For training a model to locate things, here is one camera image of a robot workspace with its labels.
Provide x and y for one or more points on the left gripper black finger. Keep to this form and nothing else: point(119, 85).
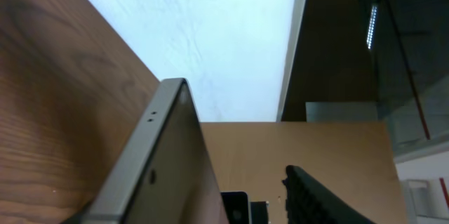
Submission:
point(310, 202)

